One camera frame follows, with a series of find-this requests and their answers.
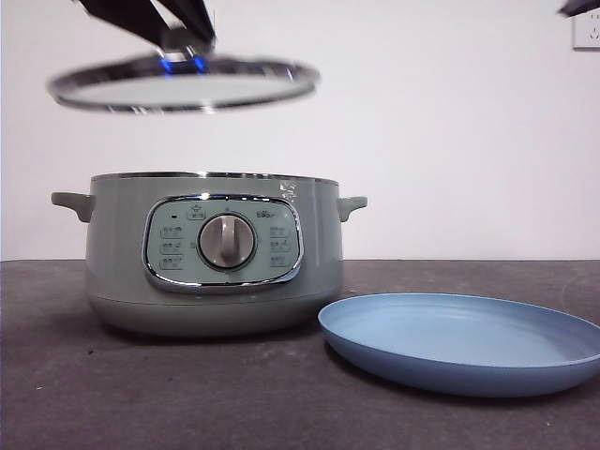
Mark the glass lid with green knob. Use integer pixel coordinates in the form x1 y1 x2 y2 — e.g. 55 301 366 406
45 45 322 115

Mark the pale green electric steamer pot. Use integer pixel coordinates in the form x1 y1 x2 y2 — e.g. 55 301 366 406
51 172 368 337

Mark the blue round plate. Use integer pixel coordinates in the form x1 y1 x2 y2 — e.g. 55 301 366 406
317 292 600 399

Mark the white wall socket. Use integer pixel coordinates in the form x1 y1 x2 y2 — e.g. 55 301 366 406
571 16 600 51

